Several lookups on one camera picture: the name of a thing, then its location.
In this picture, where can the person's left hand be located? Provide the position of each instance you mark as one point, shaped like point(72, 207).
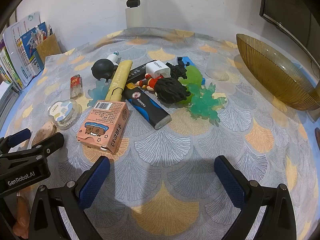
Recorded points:
point(20, 215)

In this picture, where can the black and blue device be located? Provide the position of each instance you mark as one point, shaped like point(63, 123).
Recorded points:
point(147, 107)

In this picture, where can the fan-patterned table mat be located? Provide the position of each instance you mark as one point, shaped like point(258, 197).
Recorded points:
point(180, 142)

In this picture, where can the stack of grey magazines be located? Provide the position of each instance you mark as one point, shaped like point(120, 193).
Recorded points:
point(7, 100)

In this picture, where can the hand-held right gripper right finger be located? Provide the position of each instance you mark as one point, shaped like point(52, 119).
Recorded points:
point(228, 180)

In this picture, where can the pale blue translucent toy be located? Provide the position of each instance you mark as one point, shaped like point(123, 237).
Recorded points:
point(98, 92)

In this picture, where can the dark monitor screen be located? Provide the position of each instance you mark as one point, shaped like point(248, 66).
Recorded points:
point(287, 2)

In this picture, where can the brown cork pen holder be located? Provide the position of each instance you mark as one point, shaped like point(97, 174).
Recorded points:
point(48, 46)

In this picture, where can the blue rectangular device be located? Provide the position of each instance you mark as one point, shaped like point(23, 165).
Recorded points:
point(188, 61)

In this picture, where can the clear plastic cup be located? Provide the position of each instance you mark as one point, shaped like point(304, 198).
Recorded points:
point(217, 67)

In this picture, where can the small brown object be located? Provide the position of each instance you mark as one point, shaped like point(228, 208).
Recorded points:
point(317, 134)

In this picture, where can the round clear lidded container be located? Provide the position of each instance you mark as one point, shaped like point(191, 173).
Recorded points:
point(63, 113)

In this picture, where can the pink cartoon box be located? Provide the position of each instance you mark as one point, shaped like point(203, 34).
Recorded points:
point(102, 126)

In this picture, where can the small black figurine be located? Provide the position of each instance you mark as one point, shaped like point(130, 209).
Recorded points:
point(178, 70)

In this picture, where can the amber ribbed glass bowl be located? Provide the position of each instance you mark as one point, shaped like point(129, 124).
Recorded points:
point(275, 75)

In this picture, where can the green translucent toy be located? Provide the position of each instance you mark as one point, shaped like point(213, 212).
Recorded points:
point(194, 76)

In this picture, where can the red figurine with black hair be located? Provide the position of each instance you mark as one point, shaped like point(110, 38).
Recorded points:
point(172, 90)

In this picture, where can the white charger plug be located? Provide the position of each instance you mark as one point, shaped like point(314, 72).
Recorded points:
point(156, 68)

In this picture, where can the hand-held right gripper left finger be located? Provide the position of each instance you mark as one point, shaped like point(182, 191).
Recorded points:
point(96, 180)

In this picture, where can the long yellow box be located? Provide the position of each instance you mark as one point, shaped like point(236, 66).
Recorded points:
point(118, 80)

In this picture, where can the bunch of pens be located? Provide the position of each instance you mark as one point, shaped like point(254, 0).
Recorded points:
point(41, 33)

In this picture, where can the beige seashell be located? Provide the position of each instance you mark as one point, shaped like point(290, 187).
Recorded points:
point(44, 132)

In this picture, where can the white pipe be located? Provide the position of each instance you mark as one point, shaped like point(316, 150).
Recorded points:
point(132, 17)

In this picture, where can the black-headed white figurine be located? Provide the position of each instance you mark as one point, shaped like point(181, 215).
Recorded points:
point(101, 68)

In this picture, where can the red lighter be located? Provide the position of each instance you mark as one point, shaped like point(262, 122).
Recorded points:
point(76, 86)

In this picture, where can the flat black box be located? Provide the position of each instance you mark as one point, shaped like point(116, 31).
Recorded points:
point(137, 73)

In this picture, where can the black wall socket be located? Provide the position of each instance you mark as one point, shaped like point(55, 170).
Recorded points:
point(132, 2)

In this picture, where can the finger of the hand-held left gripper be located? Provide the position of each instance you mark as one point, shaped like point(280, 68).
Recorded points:
point(18, 137)
point(50, 143)

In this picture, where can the row of books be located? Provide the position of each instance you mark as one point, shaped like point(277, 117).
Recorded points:
point(22, 52)

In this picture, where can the teal translucent toy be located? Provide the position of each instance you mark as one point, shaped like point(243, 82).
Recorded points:
point(202, 105)

